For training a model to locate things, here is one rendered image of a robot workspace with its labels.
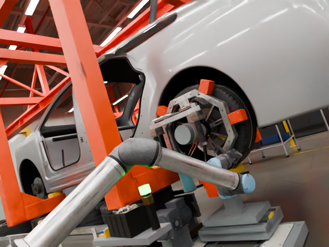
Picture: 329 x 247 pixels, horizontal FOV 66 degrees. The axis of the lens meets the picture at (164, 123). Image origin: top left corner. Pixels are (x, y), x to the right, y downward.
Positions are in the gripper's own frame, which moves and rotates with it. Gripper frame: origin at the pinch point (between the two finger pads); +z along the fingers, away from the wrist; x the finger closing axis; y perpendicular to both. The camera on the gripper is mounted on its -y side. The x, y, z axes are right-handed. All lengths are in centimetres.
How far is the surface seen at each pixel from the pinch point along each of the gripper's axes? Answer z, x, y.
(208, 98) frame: -6.2, 25.3, -28.8
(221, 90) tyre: 2.7, 32.0, -26.6
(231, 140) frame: -6.2, 7.6, -3.9
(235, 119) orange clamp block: -6.2, 20.8, -7.0
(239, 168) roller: 11.2, -13.4, 4.2
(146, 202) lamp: -73, -15, -8
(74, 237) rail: -41, -128, -83
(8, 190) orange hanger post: -44, -162, -202
